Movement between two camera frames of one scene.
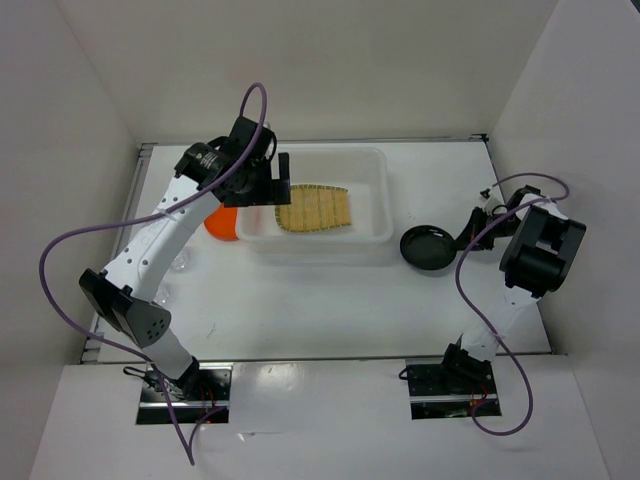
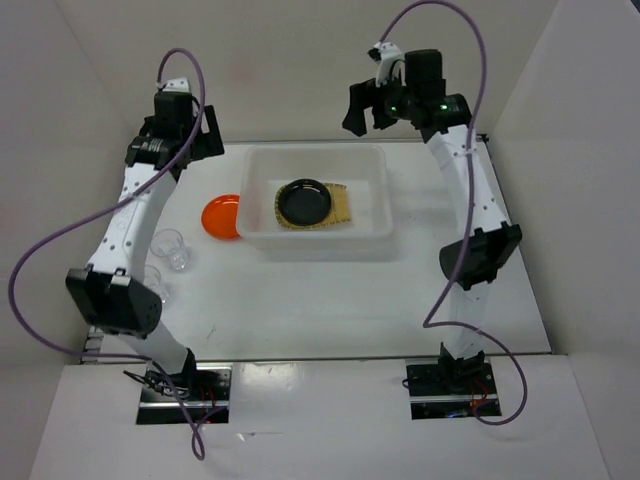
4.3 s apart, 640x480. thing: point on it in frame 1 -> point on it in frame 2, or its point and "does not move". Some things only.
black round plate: x=428 y=247 -> x=304 y=202
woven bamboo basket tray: x=314 y=207 does not move
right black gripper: x=473 y=228 -> x=361 y=96
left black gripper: x=275 y=192 -> x=209 y=144
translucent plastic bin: x=339 y=195 does not move
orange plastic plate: x=222 y=222 does not move
